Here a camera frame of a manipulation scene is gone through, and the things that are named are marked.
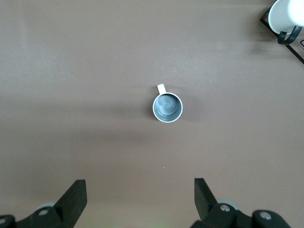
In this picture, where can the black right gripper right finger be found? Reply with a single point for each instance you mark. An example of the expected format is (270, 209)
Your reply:
(206, 206)

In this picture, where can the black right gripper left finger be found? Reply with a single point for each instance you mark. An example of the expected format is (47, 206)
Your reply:
(71, 204)

